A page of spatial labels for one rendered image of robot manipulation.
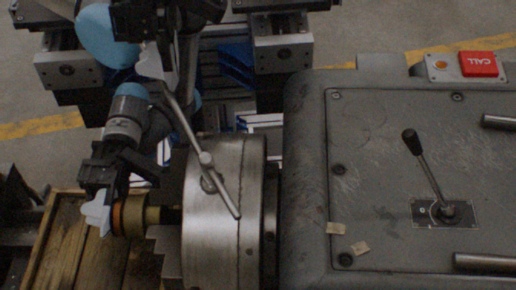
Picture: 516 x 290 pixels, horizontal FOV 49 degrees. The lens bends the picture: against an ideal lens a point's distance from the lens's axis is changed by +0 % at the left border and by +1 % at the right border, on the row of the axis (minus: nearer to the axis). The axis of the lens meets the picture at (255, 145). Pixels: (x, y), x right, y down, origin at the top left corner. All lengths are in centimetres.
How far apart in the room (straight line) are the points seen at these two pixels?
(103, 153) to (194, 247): 35
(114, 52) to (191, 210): 29
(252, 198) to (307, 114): 18
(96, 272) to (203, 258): 40
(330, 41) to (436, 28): 57
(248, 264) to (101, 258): 46
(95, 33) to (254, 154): 32
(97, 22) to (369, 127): 47
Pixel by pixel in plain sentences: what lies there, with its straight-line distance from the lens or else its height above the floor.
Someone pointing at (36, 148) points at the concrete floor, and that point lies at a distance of 274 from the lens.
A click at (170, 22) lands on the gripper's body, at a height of 146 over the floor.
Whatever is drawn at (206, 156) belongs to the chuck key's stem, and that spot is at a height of 132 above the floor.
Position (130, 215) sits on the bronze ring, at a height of 111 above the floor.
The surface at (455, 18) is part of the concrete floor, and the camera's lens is 330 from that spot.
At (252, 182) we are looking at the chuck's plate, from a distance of 90.
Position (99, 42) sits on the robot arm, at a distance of 97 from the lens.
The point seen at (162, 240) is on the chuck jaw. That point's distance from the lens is 101.
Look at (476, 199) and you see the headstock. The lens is 91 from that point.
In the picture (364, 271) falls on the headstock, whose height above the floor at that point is 125.
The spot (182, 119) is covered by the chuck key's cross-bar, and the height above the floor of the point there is 133.
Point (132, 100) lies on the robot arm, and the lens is 122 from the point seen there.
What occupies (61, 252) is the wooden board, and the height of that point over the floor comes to 89.
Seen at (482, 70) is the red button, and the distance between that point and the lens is 108.
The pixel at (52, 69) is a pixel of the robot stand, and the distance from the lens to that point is 137.
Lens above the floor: 197
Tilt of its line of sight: 51 degrees down
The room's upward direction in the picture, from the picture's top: 2 degrees counter-clockwise
